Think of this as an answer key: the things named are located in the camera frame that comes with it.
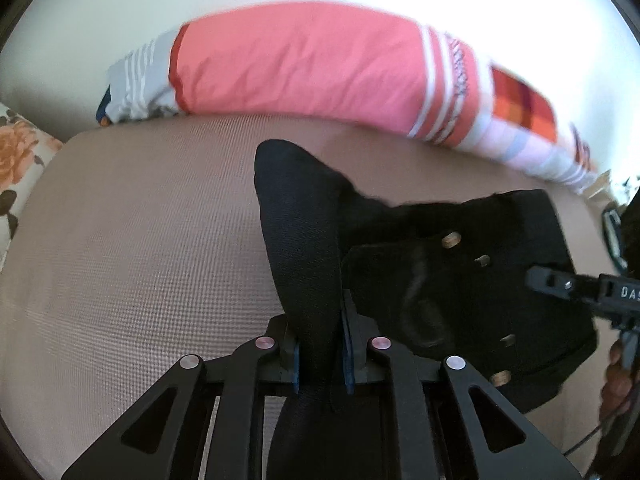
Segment floral patterned cushion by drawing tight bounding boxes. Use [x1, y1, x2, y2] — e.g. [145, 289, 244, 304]
[0, 102, 65, 253]

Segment black pants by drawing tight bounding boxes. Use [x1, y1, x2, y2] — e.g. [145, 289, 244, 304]
[254, 139, 598, 480]

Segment person's right hand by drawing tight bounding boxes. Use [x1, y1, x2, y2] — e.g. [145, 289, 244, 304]
[601, 339, 631, 417]

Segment black cable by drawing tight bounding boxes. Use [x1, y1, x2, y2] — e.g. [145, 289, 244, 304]
[564, 407, 617, 457]

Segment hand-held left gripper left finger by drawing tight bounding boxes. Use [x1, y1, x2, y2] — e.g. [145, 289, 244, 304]
[60, 312, 301, 480]

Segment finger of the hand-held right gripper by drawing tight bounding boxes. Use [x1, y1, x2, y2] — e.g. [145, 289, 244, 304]
[525, 266, 601, 311]

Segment pink striped folded cloth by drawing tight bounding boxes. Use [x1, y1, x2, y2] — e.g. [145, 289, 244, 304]
[95, 1, 601, 196]

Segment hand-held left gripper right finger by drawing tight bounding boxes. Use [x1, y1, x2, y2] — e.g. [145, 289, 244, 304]
[341, 305, 583, 480]

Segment beige textured bed cover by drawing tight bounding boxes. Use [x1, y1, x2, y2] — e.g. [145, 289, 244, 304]
[0, 112, 640, 480]

